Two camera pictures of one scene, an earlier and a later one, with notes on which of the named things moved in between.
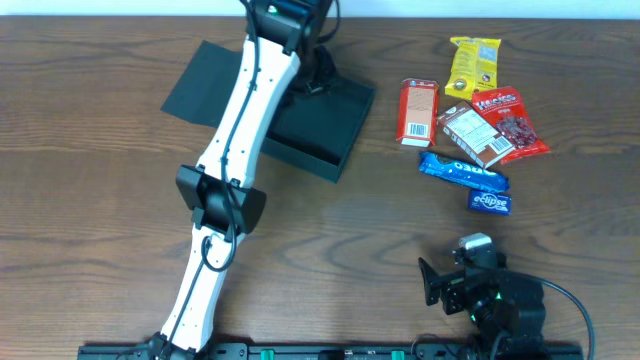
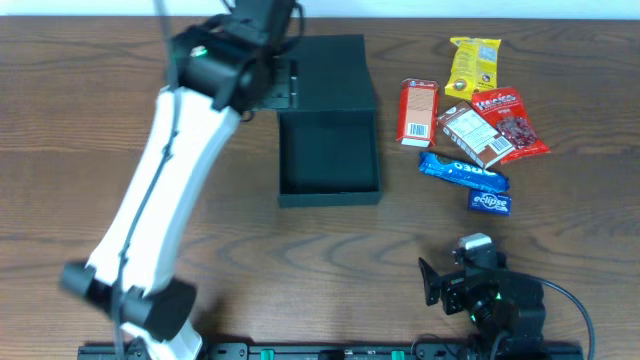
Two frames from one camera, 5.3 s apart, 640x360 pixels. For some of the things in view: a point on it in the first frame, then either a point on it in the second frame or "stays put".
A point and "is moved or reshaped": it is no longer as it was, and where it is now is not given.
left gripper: (327, 71) → (281, 90)
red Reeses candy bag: (503, 108) stays put
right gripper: (451, 292) stays put
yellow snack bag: (474, 65) stays put
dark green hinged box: (313, 131) is moved or reshaped
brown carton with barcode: (475, 133) stays put
